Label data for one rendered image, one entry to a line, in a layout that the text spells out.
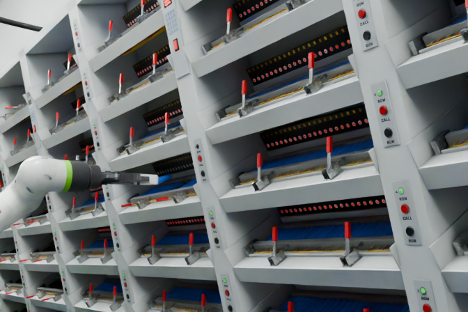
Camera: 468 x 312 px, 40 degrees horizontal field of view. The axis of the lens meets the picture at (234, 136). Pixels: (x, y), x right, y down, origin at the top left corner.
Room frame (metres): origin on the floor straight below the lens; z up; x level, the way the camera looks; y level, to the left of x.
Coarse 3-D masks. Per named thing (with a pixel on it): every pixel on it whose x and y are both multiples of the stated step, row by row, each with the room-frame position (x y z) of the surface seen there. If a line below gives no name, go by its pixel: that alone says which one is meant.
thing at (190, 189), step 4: (180, 188) 2.05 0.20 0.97; (184, 188) 2.02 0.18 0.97; (188, 188) 1.98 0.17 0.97; (192, 188) 1.96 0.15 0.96; (160, 192) 2.17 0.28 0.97; (164, 192) 2.12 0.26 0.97; (168, 192) 2.09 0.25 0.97; (172, 192) 2.07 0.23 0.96; (188, 192) 1.99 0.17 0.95; (192, 192) 1.97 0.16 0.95; (136, 196) 2.33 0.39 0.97; (140, 196) 2.29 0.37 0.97; (144, 196) 2.25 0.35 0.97; (148, 196) 2.22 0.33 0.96; (152, 196) 2.20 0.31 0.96; (156, 196) 2.17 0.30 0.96; (160, 196) 2.15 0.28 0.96; (164, 196) 2.13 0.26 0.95; (168, 196) 2.11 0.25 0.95; (132, 200) 2.33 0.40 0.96; (136, 200) 2.30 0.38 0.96; (152, 200) 2.19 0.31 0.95
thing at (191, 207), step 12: (132, 192) 2.38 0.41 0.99; (144, 192) 2.41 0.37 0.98; (120, 204) 2.35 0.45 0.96; (156, 204) 2.14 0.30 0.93; (168, 204) 2.04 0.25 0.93; (180, 204) 1.94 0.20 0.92; (192, 204) 1.89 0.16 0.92; (120, 216) 2.33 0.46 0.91; (132, 216) 2.25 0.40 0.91; (144, 216) 2.18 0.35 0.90; (156, 216) 2.11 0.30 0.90; (168, 216) 2.05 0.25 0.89; (180, 216) 1.98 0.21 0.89; (192, 216) 1.92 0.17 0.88
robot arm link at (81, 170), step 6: (78, 156) 1.93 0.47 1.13; (72, 162) 1.89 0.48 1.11; (78, 162) 1.90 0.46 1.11; (84, 162) 1.92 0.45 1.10; (72, 168) 1.87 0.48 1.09; (78, 168) 1.88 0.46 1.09; (84, 168) 1.90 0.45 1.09; (72, 174) 1.87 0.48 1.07; (78, 174) 1.88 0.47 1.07; (84, 174) 1.89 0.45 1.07; (72, 180) 1.87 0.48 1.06; (78, 180) 1.88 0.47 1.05; (84, 180) 1.89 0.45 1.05; (72, 186) 1.88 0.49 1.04; (78, 186) 1.89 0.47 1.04; (84, 186) 1.90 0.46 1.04; (78, 192) 1.91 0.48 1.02
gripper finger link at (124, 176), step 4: (116, 172) 1.93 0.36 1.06; (120, 172) 1.95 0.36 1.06; (124, 172) 1.96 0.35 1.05; (120, 176) 1.95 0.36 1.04; (124, 176) 1.95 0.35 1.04; (128, 176) 1.96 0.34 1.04; (132, 176) 1.98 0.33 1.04; (136, 176) 1.99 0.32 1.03; (140, 176) 2.00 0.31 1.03; (124, 180) 1.96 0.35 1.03; (128, 180) 1.97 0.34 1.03; (132, 180) 1.97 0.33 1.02; (136, 180) 1.98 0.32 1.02; (140, 180) 2.00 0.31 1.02
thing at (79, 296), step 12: (96, 276) 3.00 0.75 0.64; (108, 276) 2.98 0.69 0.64; (84, 288) 2.96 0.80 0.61; (96, 288) 2.92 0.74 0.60; (108, 288) 2.83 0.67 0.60; (120, 288) 2.74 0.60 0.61; (72, 300) 2.92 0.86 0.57; (84, 300) 2.92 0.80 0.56; (96, 300) 2.80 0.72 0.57; (108, 300) 2.73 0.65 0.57; (120, 300) 2.58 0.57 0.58
